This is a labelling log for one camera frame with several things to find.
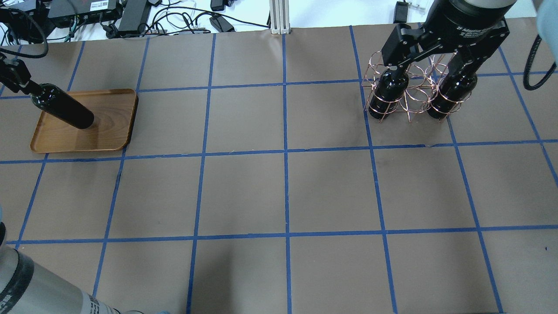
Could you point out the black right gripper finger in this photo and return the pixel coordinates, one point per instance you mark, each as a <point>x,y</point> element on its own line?
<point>401,47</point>
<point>463,66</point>

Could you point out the dark wine bottle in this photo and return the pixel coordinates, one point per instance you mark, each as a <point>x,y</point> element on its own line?
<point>389,89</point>
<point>56,102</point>
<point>452,91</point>

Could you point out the wooden tray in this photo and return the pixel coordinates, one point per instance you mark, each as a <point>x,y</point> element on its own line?
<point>114,111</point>

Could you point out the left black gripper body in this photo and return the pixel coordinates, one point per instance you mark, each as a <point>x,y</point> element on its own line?
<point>11,73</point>

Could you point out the black power adapter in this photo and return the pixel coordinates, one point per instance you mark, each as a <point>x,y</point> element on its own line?
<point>400,12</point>

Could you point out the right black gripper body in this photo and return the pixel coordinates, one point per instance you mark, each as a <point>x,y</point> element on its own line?
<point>468,24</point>

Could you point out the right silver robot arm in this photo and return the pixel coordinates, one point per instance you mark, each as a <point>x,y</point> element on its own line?
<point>474,29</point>

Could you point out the aluminium frame post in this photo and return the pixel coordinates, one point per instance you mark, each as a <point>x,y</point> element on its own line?
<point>279,17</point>

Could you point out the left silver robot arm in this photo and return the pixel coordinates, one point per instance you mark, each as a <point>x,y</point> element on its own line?
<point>245,188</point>

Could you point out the copper wire bottle basket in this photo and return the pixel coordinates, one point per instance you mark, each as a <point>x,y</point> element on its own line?
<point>424,79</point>

